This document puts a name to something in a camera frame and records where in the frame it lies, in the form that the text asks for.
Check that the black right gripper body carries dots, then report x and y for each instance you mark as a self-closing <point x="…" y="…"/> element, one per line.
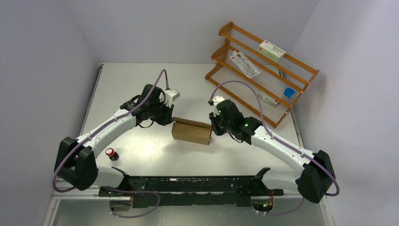
<point x="220" y="127"/>

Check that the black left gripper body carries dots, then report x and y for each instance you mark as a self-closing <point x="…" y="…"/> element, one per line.
<point x="159" y="112"/>

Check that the brown cardboard box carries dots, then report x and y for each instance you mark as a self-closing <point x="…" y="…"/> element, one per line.
<point x="191" y="131"/>

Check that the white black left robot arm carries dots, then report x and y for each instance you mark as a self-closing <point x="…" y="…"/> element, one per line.
<point x="76" y="157"/>

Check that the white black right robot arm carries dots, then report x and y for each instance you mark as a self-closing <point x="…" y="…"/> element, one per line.
<point x="313" y="172"/>

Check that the white green small box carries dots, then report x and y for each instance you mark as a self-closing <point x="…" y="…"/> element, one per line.
<point x="271" y="51"/>

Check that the orange wooden rack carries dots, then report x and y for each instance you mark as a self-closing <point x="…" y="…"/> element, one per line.
<point x="274" y="78"/>

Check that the clear plastic blister package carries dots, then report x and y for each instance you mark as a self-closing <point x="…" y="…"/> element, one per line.
<point x="244" y="64"/>

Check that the blue small block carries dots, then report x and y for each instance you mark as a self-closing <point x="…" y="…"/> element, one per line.
<point x="289" y="93"/>

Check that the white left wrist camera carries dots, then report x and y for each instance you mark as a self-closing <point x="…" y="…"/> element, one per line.
<point x="171" y="95"/>

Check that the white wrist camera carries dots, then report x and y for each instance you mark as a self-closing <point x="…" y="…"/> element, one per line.
<point x="215" y="100"/>
<point x="171" y="95"/>

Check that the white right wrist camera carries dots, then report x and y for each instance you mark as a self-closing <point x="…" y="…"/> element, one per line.
<point x="215" y="100"/>

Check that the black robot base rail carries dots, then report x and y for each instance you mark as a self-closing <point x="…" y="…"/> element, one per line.
<point x="146" y="191"/>

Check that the aluminium frame profile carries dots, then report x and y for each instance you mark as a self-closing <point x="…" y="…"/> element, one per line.
<point x="94" y="191"/>

